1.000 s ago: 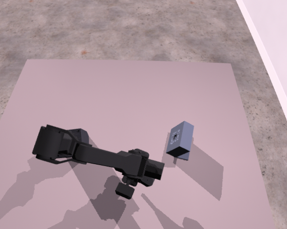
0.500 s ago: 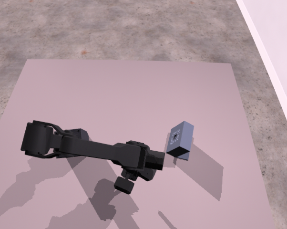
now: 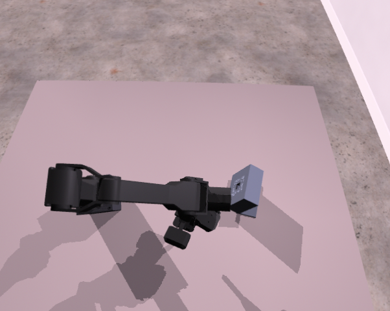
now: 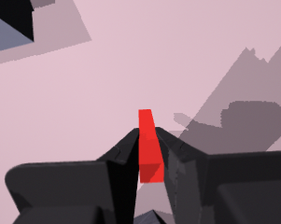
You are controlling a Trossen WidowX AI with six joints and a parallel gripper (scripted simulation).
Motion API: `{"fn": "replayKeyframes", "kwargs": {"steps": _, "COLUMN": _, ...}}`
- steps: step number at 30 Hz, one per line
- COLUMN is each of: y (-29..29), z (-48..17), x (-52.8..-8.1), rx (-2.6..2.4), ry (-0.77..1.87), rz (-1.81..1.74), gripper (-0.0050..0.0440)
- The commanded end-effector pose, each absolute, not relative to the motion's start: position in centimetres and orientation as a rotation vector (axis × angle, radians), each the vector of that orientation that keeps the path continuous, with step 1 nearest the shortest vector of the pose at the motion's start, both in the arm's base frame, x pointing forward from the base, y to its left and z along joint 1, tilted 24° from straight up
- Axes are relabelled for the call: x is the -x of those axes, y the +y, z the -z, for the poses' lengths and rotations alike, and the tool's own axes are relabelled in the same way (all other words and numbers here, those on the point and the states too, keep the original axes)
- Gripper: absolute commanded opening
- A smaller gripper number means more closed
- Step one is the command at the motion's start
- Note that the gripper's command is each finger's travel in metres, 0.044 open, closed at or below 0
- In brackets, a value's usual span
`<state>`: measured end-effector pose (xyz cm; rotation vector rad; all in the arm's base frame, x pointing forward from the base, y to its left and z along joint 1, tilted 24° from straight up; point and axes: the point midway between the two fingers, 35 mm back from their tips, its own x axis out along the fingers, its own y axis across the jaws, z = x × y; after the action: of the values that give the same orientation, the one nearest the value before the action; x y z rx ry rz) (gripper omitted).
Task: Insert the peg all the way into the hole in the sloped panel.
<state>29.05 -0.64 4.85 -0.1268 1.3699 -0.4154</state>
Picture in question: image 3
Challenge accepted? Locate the grey sloped panel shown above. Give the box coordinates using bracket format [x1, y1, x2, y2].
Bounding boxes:
[230, 164, 264, 218]

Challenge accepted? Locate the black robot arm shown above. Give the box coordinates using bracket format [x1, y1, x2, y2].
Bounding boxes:
[44, 163, 231, 232]

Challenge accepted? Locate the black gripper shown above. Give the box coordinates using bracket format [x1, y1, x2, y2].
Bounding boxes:
[164, 211, 196, 249]

